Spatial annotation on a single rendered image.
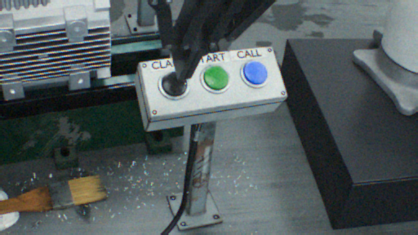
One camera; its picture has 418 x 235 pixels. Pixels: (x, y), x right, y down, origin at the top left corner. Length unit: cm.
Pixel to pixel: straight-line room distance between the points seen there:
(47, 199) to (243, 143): 35
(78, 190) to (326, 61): 49
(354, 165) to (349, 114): 12
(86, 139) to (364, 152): 44
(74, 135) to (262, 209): 32
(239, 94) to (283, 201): 28
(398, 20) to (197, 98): 42
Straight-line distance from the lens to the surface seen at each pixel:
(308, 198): 88
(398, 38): 92
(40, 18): 76
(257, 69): 65
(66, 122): 87
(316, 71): 96
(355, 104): 91
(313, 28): 131
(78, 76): 78
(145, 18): 121
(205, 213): 83
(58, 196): 85
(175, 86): 61
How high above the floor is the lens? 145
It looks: 41 degrees down
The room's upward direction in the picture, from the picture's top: 7 degrees clockwise
